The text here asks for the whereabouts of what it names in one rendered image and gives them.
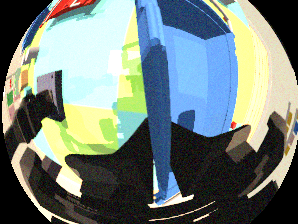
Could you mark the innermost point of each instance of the red plastic tray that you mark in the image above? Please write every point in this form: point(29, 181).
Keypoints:
point(60, 10)

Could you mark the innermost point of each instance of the small light blue block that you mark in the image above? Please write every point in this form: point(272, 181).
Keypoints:
point(27, 90)

